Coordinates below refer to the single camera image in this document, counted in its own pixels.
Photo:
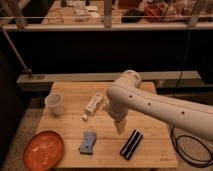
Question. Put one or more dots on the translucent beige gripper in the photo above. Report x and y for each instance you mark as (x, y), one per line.
(120, 125)

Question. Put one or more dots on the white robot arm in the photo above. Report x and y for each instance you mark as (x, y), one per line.
(125, 93)

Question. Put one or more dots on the black white striped block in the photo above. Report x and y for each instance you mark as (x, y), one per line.
(131, 145)

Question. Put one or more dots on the white tube with cap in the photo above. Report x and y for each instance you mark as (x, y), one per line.
(92, 105)

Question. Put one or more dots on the translucent plastic cup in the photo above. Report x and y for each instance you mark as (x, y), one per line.
(54, 102)

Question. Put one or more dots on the orange plate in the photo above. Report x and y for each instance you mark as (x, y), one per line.
(43, 151)

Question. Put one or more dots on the grey horizontal beam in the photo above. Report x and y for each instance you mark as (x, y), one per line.
(165, 79)

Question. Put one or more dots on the metal diagonal strut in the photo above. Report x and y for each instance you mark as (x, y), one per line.
(26, 69)

